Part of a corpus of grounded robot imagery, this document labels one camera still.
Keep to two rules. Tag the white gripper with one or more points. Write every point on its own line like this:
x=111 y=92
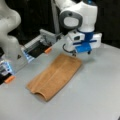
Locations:
x=75 y=36

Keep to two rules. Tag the orange terry towel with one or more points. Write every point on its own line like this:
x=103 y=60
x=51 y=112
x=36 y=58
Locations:
x=49 y=82

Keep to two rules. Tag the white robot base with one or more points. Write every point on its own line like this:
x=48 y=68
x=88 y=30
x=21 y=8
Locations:
x=9 y=20

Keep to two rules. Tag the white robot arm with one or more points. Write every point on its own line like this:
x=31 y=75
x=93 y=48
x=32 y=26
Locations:
x=80 y=19

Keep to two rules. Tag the orange table clamp near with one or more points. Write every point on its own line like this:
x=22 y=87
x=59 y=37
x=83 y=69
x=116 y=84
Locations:
x=9 y=79

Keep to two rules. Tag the blue lit control box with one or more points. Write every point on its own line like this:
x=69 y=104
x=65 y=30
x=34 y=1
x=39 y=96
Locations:
x=5 y=68

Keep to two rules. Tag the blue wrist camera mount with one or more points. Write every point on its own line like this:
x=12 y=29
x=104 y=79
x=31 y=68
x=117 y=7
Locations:
x=84 y=45

